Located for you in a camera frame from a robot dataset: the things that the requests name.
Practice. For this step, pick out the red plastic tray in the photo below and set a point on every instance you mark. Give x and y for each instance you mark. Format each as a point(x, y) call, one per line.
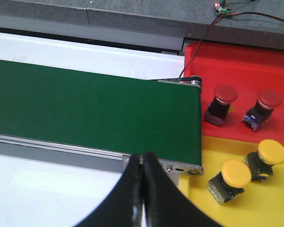
point(248, 70)

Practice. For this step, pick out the small circuit board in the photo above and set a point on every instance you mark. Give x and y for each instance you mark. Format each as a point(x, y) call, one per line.
point(220, 8)

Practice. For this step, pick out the grey stone counter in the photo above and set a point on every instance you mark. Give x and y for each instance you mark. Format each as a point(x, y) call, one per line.
point(164, 24)

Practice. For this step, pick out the yellow mushroom push button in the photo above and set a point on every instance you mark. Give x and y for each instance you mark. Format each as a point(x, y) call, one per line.
point(230, 181)
point(260, 163)

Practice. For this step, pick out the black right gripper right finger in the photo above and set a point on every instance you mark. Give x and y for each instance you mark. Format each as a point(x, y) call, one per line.
point(165, 204)

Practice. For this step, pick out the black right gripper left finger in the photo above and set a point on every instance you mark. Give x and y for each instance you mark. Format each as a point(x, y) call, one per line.
point(123, 206)

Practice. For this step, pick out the red mushroom push button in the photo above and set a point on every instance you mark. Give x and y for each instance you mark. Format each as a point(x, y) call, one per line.
point(258, 115)
point(217, 110)

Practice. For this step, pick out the yellow plastic tray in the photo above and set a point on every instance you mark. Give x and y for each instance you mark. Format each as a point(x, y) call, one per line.
point(261, 204)

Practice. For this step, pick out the green conveyor belt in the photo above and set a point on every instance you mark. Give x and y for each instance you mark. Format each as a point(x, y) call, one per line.
point(97, 113)

